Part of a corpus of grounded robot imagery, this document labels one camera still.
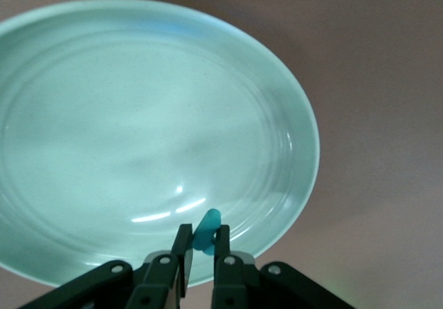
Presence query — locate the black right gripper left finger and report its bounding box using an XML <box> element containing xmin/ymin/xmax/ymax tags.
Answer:
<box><xmin>20</xmin><ymin>222</ymin><xmax>194</xmax><ymax>309</ymax></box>

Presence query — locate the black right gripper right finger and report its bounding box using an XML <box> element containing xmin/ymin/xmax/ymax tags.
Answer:
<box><xmin>210</xmin><ymin>224</ymin><xmax>357</xmax><ymax>309</ymax></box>

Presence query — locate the teal foam letter r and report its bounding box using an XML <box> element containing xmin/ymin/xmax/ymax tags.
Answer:
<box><xmin>192</xmin><ymin>209</ymin><xmax>222</xmax><ymax>256</ymax></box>

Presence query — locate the pale green plate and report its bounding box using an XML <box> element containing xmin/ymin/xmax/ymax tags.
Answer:
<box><xmin>0</xmin><ymin>0</ymin><xmax>319</xmax><ymax>288</ymax></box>

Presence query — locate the brown table cover sheet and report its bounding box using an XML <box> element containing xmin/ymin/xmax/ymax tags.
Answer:
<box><xmin>0</xmin><ymin>0</ymin><xmax>443</xmax><ymax>309</ymax></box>

